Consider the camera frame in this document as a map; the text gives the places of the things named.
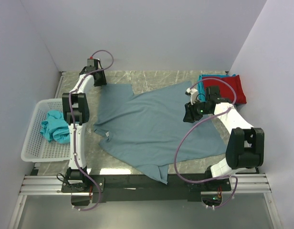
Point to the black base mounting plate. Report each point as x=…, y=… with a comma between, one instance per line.
x=142, y=188

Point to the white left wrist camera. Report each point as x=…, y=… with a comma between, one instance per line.
x=93, y=64

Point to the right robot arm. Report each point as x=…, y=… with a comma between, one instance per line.
x=245, y=148

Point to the folded turquoise t shirt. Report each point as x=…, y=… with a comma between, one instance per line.
x=200, y=85

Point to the white plastic mesh basket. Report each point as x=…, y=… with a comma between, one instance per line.
x=36, y=148

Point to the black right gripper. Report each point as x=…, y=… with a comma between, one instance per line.
x=190, y=113

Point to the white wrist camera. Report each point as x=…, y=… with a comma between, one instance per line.
x=193, y=94
x=93, y=64

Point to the crumpled turquoise t shirt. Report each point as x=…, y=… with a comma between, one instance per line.
x=55, y=128

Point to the grey blue t shirt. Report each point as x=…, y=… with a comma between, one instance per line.
x=147, y=130

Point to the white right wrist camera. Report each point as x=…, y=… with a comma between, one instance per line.
x=193, y=94

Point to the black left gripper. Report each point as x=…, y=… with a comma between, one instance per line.
x=103, y=81

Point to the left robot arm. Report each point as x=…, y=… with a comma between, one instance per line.
x=76, y=114

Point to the aluminium rail frame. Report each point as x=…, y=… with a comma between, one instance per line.
x=34, y=185

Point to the folded red t shirt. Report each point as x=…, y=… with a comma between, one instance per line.
x=225, y=91

